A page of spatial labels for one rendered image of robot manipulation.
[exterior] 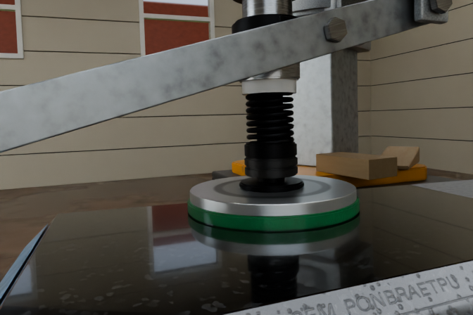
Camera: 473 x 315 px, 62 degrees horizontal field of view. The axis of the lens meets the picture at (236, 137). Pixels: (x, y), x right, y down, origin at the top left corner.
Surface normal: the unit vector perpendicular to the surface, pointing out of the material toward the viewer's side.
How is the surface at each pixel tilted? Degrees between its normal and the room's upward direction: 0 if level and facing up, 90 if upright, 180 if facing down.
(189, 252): 0
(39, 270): 0
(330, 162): 90
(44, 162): 90
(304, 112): 90
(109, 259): 0
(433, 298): 45
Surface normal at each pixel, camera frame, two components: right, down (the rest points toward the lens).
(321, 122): -0.65, 0.06
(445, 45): -0.94, 0.04
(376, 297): 0.23, -0.68
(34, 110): 0.40, 0.04
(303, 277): -0.03, -1.00
